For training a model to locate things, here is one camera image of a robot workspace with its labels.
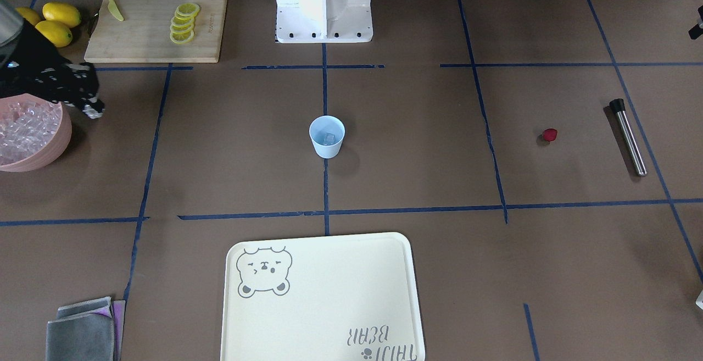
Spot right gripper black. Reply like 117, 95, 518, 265
1, 42, 105, 120

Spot ice cube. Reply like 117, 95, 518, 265
322, 133, 337, 146

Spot red strawberry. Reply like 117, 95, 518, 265
542, 128, 558, 143

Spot steel muddler black tip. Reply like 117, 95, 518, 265
609, 98, 648, 177

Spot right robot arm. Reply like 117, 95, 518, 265
1, 0, 105, 119

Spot clear ice cubes pile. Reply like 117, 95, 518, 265
1, 101, 62, 165

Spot light blue plastic cup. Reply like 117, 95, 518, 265
309, 115, 345, 160

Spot pink bowl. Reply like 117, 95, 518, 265
1, 93, 72, 173

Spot wooden cutting board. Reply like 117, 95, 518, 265
85, 0, 228, 63

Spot yellow plastic knife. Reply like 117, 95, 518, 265
107, 0, 125, 21

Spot lemon slices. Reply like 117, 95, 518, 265
169, 2, 201, 44

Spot folded grey cloth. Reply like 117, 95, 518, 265
45, 296, 126, 360

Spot cream bear tray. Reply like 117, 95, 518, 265
219, 232, 426, 360

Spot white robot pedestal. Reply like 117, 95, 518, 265
275, 0, 373, 44

